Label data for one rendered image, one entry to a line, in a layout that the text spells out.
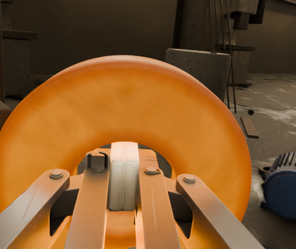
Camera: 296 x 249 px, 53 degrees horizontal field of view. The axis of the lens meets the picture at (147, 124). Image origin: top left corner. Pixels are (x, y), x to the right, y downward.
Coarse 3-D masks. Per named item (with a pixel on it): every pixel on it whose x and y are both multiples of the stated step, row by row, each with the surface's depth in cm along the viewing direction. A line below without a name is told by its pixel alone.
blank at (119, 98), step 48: (48, 96) 16; (96, 96) 16; (144, 96) 16; (192, 96) 16; (0, 144) 16; (48, 144) 16; (96, 144) 17; (144, 144) 17; (192, 144) 17; (240, 144) 17; (0, 192) 17; (240, 192) 18
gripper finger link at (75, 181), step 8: (72, 176) 15; (80, 176) 15; (72, 184) 14; (80, 184) 14; (64, 192) 14; (72, 192) 14; (56, 200) 13; (64, 200) 14; (72, 200) 14; (56, 208) 14; (64, 208) 14; (72, 208) 14; (56, 216) 14; (64, 216) 14
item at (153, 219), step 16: (144, 176) 14; (160, 176) 14; (144, 192) 13; (160, 192) 13; (144, 208) 12; (160, 208) 12; (144, 224) 11; (160, 224) 11; (144, 240) 10; (160, 240) 10; (176, 240) 10
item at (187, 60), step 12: (168, 48) 273; (168, 60) 262; (180, 60) 249; (192, 60) 245; (204, 60) 243; (216, 60) 246; (228, 60) 255; (192, 72) 247; (204, 72) 246; (216, 72) 249; (228, 72) 265; (204, 84) 249; (216, 84) 253
